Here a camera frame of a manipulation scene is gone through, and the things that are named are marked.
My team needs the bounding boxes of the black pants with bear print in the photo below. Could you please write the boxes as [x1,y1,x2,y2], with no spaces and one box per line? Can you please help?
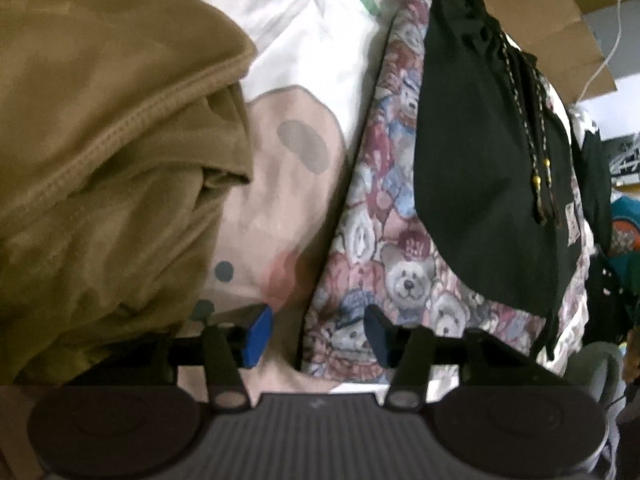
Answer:
[299,0,595,387]

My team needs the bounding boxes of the teal garment with heart patch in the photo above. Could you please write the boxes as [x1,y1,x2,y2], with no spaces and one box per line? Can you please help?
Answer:
[606,195,640,258]

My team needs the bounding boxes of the white printed bed sheet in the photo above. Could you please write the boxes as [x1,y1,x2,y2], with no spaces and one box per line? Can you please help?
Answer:
[107,0,451,397]

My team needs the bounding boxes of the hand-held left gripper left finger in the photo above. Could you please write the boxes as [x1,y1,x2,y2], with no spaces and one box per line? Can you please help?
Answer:
[65,304,275,414]

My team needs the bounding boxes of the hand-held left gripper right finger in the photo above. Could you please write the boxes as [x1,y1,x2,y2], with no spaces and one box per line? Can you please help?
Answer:
[363,304,577,414]

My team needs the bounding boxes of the white cable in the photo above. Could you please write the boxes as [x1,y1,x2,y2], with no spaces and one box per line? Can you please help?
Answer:
[574,0,627,107]

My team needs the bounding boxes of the white crumpled cloth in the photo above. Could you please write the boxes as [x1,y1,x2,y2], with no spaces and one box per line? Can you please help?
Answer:
[567,105,602,137]

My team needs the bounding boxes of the brown cardboard sheet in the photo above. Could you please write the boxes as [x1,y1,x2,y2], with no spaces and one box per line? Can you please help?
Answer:
[446,0,619,102]

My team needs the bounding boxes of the white wire rack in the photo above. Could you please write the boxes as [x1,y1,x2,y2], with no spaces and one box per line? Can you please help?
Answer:
[602,132,640,187]

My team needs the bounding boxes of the olive green garment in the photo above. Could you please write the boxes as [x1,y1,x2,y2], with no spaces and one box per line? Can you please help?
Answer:
[0,0,259,392]

